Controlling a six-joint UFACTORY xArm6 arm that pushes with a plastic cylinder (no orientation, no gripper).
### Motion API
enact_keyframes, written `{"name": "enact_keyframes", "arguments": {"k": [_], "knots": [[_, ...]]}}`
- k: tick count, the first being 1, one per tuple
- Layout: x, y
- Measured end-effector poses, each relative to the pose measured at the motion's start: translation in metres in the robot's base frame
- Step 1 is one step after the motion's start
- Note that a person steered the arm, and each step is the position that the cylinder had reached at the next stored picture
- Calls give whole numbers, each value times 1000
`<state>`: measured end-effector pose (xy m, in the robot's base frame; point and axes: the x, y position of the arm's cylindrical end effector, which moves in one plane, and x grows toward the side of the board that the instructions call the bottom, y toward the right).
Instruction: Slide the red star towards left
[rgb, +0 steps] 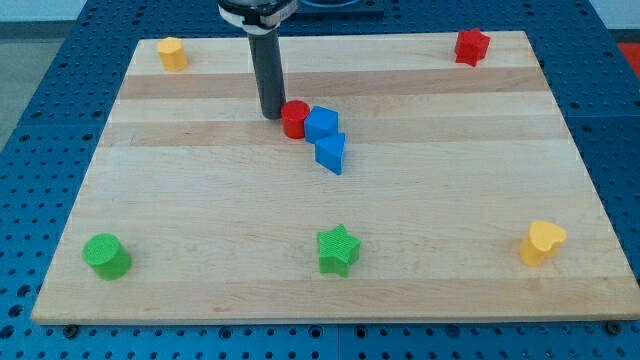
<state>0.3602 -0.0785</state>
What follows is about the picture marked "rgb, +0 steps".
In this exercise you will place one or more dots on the green star block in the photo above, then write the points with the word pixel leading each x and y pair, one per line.
pixel 338 250

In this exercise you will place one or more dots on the red star block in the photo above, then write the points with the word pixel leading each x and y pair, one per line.
pixel 471 46

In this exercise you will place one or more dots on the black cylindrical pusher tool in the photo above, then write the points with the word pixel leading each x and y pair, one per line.
pixel 266 58

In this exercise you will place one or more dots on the yellow pentagon block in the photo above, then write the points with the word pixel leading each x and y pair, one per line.
pixel 172 54

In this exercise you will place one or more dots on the green cylinder block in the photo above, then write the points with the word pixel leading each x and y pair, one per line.
pixel 106 256

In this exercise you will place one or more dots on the yellow heart block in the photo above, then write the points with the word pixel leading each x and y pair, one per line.
pixel 541 242

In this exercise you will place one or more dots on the blue triangle block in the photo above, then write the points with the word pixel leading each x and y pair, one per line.
pixel 329 152

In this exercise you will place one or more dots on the blue cube block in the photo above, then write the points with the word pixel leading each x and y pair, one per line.
pixel 320 123

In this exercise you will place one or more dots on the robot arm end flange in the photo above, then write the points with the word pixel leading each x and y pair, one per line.
pixel 256 17

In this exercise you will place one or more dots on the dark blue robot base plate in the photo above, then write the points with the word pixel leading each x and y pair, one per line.
pixel 340 7

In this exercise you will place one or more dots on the red cylinder block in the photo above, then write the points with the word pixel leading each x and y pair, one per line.
pixel 293 115

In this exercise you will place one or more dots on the wooden board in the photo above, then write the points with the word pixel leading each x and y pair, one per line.
pixel 446 166

